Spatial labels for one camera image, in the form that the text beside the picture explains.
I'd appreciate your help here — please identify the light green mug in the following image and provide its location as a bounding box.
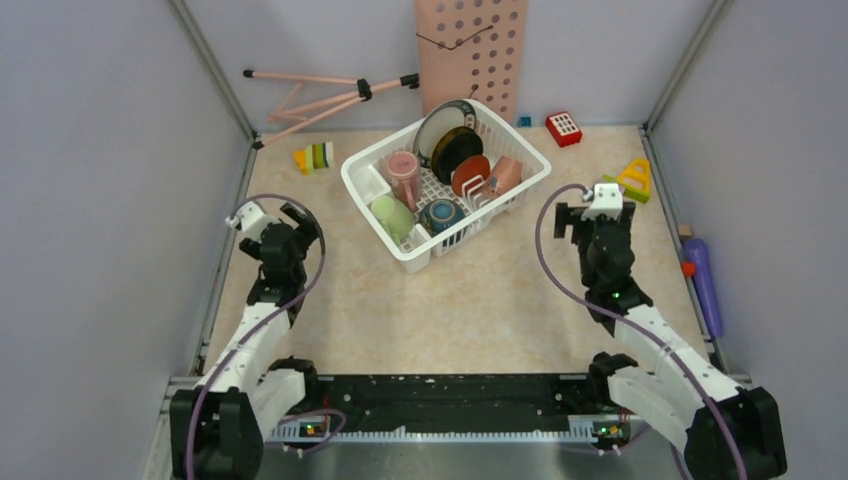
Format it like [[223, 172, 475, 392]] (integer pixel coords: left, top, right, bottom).
[[370, 196, 415, 245]]

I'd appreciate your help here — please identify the salmon mug white interior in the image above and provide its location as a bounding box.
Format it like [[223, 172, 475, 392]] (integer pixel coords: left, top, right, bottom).
[[482, 156, 523, 198]]

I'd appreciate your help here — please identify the pink patterned mug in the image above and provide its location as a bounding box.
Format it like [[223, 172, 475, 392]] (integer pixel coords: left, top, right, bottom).
[[384, 151, 421, 213]]

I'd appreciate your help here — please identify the white plastic dish rack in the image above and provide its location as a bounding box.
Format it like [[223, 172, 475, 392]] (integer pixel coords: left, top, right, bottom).
[[341, 99, 552, 274]]

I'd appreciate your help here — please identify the brown ceramic bowl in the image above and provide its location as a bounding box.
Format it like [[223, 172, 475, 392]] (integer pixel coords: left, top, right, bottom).
[[418, 199, 465, 236]]

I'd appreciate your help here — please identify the black plate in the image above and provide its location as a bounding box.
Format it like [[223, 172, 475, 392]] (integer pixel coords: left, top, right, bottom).
[[430, 126, 484, 185]]

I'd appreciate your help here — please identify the white plate green rim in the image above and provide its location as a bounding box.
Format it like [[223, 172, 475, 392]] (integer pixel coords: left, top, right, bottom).
[[412, 99, 477, 168]]

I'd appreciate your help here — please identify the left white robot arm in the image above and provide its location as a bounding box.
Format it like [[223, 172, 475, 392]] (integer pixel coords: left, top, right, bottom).
[[168, 196, 326, 479]]

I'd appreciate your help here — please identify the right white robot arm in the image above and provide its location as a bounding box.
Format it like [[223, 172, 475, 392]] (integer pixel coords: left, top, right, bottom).
[[552, 200, 788, 479]]

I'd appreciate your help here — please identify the green toy brick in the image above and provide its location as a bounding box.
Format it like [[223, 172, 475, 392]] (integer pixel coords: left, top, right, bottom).
[[602, 175, 651, 204]]

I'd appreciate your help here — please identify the yellow triangular toy block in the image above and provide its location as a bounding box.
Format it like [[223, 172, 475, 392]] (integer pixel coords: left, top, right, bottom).
[[617, 158, 652, 194]]

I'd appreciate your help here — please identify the small wooden block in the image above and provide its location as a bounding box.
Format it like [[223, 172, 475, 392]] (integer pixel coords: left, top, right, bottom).
[[677, 224, 694, 242]]

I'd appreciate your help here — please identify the multicolour striped toy block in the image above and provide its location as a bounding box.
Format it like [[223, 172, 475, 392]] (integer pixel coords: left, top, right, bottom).
[[293, 142, 335, 176]]

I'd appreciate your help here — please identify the purple cylinder toy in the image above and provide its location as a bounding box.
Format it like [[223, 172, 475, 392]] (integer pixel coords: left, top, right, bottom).
[[681, 238, 724, 338]]

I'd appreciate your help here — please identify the red grid toy block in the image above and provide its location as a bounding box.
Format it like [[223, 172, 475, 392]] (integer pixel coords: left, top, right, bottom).
[[544, 111, 583, 148]]

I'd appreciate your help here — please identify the pink tripod stand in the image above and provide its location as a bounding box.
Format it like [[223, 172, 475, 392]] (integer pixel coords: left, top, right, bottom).
[[242, 69, 420, 151]]

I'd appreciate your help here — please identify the pink perforated board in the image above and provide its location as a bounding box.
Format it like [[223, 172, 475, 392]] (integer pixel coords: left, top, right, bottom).
[[414, 0, 529, 123]]

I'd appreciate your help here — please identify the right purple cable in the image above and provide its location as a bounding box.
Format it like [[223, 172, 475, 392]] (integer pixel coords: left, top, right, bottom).
[[533, 183, 750, 480]]

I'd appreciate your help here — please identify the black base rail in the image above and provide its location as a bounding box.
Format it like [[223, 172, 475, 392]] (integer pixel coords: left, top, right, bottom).
[[270, 373, 641, 445]]

